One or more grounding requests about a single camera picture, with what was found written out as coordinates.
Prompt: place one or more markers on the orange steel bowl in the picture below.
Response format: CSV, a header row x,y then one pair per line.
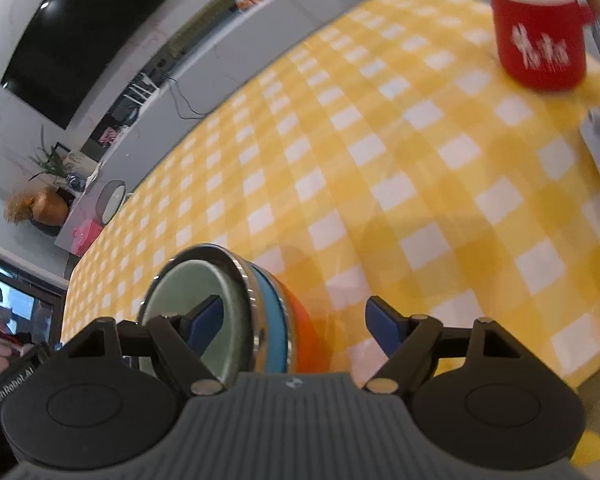
x,y
302,340

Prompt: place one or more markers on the black wall television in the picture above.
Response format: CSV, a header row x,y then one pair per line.
x,y
80,35

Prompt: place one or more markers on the dried yellow flowers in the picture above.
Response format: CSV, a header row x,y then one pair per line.
x,y
17,207

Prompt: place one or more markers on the white router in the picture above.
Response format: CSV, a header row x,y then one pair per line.
x,y
145,91

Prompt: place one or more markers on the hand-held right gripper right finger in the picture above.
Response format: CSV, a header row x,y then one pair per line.
x,y
382,322

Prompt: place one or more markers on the blue steel bowl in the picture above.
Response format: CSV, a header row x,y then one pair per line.
x,y
270,320

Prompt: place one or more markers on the pink storage box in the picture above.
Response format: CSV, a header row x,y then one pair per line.
x,y
86,235

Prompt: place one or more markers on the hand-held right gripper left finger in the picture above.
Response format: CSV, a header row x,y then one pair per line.
x,y
207,325

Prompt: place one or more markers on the dark glass door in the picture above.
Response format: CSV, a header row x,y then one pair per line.
x,y
30,305

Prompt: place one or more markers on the blue glass vase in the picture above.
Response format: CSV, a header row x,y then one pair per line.
x,y
74,182

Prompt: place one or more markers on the pink printed box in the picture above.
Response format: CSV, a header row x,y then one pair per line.
x,y
111,136

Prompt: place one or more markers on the green leafy plant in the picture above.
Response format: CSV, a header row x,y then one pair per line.
x,y
52,162

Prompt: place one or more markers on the gold vase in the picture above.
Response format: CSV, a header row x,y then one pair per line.
x,y
50,205

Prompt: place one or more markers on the yellow round object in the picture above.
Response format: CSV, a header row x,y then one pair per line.
x,y
590,447

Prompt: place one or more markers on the yellow checkered tablecloth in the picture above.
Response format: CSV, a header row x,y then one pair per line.
x,y
405,160

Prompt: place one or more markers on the grey marble television console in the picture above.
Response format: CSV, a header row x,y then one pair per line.
x,y
280,10

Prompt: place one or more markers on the red cup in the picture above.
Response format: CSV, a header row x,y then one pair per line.
x,y
535,25

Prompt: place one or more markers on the small round stool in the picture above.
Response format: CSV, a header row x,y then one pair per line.
x,y
111,200

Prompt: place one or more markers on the white printed card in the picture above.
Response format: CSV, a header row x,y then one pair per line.
x,y
80,162

